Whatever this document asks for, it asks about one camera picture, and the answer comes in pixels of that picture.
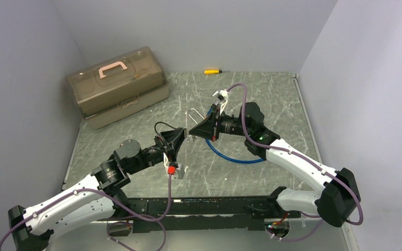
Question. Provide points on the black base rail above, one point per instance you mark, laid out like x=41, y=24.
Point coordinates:
x=253, y=213

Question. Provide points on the translucent brown toolbox pink handle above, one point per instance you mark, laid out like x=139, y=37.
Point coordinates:
x=119, y=87

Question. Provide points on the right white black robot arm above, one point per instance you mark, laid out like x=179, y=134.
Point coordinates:
x=334, y=195

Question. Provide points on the brass padlock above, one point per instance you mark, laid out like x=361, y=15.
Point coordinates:
x=195, y=115

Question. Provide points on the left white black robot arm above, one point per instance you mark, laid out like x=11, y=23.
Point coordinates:
x=98, y=195

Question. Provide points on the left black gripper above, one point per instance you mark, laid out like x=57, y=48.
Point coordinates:
x=175, y=139

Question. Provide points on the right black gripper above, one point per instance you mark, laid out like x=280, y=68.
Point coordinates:
x=207, y=128

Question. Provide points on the small black cable lock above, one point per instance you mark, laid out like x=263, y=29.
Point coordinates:
x=163, y=124

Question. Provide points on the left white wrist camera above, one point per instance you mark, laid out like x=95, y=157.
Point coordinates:
x=175, y=169

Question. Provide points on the blue cable lock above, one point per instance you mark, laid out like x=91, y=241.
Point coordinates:
x=232, y=159

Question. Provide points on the aluminium frame rail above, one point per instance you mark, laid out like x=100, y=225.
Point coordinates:
x=289, y=111

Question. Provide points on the yellow handled screwdriver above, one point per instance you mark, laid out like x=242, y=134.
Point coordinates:
x=212, y=72

